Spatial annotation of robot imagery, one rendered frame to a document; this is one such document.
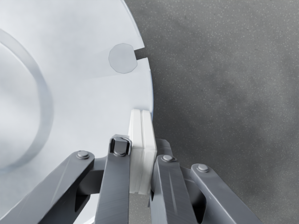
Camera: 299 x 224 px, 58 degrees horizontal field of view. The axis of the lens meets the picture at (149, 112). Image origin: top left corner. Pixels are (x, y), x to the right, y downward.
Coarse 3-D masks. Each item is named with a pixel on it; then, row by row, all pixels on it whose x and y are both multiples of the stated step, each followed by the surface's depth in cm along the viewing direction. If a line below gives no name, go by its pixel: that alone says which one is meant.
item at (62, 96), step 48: (0, 0) 19; (48, 0) 19; (96, 0) 19; (0, 48) 19; (48, 48) 20; (96, 48) 20; (0, 96) 20; (48, 96) 21; (96, 96) 21; (144, 96) 21; (0, 144) 22; (48, 144) 22; (96, 144) 23; (0, 192) 24
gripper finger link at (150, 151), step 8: (144, 112) 21; (144, 120) 19; (144, 128) 18; (152, 128) 18; (144, 136) 17; (152, 136) 16; (144, 144) 15; (152, 144) 15; (144, 152) 15; (152, 152) 15; (144, 160) 15; (152, 160) 15; (144, 168) 15; (152, 168) 15; (144, 176) 15; (144, 184) 15; (144, 192) 16
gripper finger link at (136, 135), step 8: (136, 112) 20; (136, 120) 19; (136, 128) 17; (136, 136) 16; (136, 144) 15; (136, 152) 15; (136, 160) 15; (136, 168) 15; (136, 176) 15; (136, 184) 16
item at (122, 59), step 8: (120, 48) 20; (128, 48) 20; (112, 56) 20; (120, 56) 20; (128, 56) 20; (112, 64) 20; (120, 64) 21; (128, 64) 21; (136, 64) 21; (120, 72) 21
